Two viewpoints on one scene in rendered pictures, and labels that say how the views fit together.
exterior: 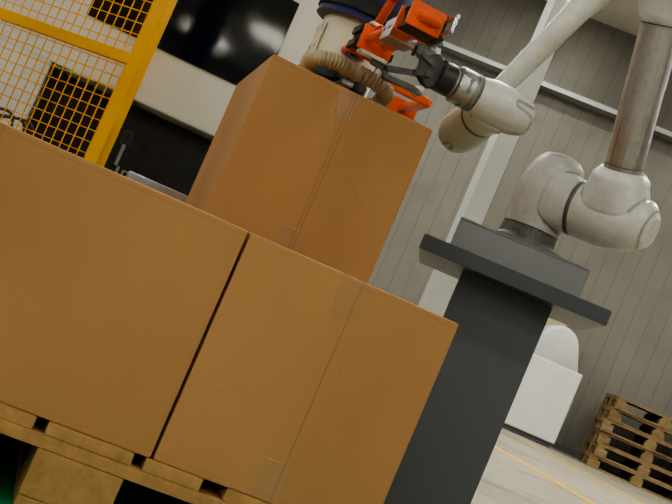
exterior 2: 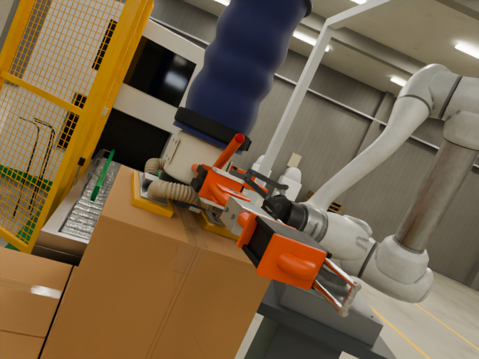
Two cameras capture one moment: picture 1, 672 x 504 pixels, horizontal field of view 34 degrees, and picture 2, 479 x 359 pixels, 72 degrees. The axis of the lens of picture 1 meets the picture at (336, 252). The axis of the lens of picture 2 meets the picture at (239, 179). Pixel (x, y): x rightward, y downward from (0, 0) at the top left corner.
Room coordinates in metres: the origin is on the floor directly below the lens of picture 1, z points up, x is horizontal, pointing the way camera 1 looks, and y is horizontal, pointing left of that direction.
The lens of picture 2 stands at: (1.78, 0.15, 1.16)
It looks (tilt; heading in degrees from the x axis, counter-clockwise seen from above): 5 degrees down; 353
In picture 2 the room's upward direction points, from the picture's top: 24 degrees clockwise
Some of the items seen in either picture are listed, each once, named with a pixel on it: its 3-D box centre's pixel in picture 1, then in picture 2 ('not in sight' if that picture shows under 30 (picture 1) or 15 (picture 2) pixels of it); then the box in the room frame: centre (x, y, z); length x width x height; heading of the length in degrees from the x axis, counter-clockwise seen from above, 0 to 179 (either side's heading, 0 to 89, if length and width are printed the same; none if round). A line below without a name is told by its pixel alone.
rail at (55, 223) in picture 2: not in sight; (83, 184); (4.14, 0.87, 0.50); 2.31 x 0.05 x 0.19; 14
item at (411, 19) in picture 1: (419, 21); (278, 248); (2.18, 0.03, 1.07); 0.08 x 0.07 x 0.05; 15
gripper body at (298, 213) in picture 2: (435, 73); (279, 213); (2.52, -0.05, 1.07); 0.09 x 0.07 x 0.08; 104
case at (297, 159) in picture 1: (294, 177); (155, 266); (2.75, 0.17, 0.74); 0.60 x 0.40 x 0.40; 13
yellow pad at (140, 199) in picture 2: not in sight; (151, 186); (2.73, 0.27, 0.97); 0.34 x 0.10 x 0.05; 15
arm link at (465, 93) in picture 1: (463, 87); (304, 223); (2.54, -0.12, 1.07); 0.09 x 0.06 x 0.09; 14
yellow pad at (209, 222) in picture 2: not in sight; (211, 208); (2.78, 0.08, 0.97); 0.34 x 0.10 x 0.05; 15
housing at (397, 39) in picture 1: (400, 34); (246, 219); (2.31, 0.06, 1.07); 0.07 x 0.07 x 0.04; 15
